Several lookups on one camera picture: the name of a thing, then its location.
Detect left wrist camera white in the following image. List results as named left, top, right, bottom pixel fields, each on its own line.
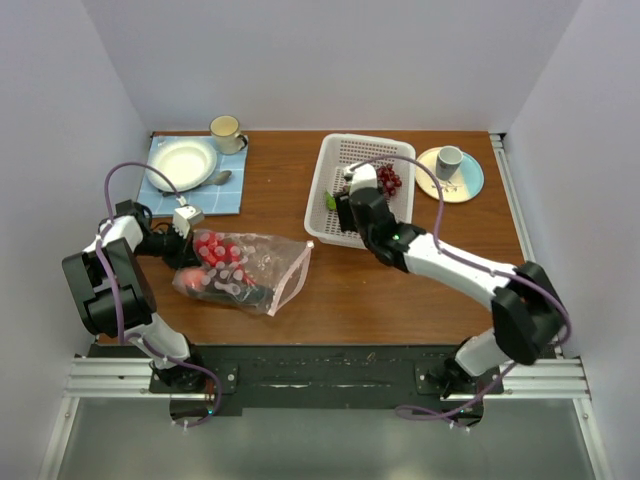
left=172, top=205, right=204, bottom=238

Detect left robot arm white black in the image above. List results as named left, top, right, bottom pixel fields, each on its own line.
left=62, top=200, right=207, bottom=392

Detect aluminium frame rail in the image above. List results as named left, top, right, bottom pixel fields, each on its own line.
left=37, top=130, right=614, bottom=480

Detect clear zip top bag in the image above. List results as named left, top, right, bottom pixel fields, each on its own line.
left=173, top=232, right=314, bottom=317

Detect fake red bell pepper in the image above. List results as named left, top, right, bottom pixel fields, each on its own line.
left=193, top=230, right=242, bottom=267

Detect fake purple grapes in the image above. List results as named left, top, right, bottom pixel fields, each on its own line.
left=376, top=164, right=403, bottom=198

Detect fake fish grey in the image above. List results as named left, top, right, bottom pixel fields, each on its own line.
left=196, top=281, right=274, bottom=309

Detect metal spoon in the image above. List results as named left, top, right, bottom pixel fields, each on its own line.
left=200, top=170, right=233, bottom=187

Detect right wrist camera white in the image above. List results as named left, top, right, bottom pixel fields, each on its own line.
left=342, top=163, right=378, bottom=194

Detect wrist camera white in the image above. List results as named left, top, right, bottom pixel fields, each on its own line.
left=172, top=205, right=204, bottom=238
left=342, top=163, right=378, bottom=194

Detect small grey cup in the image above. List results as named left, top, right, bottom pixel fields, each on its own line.
left=436, top=145, right=464, bottom=181

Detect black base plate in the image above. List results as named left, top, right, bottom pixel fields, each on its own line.
left=148, top=343, right=557, bottom=426

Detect fake peach pink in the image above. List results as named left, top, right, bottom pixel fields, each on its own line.
left=177, top=268, right=211, bottom=291

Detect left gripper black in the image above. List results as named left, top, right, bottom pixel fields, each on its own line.
left=133, top=222, right=201, bottom=270

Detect fake carrot orange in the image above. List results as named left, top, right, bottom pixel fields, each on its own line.
left=324, top=190, right=337, bottom=211

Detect white bowl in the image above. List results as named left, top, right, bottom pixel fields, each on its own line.
left=146, top=138, right=217, bottom=192

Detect pastel plate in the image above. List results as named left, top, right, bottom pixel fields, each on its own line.
left=417, top=145, right=485, bottom=203

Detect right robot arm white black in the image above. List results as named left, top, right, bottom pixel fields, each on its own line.
left=335, top=188, right=569, bottom=393

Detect white plastic basket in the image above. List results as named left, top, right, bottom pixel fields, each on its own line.
left=304, top=133, right=416, bottom=249

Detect cream mug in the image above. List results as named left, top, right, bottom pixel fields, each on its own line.
left=209, top=115, right=248, bottom=155

